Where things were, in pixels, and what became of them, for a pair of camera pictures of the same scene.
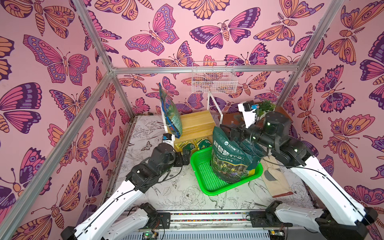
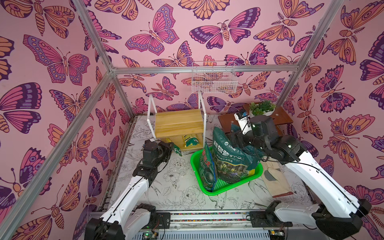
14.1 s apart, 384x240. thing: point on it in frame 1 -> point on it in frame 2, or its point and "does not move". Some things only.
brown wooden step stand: [234, 119] does not move
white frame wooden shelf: [199, 124] -> [173, 125]
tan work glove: [275, 178] does not move
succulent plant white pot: [265, 107] does not move
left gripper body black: [178, 161] -> [163, 152]
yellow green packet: [202, 143] -> [190, 140]
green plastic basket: [205, 177] does not move
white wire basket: [214, 77] does not move
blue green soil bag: [171, 113] -> [208, 172]
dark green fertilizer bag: [229, 160] does not move
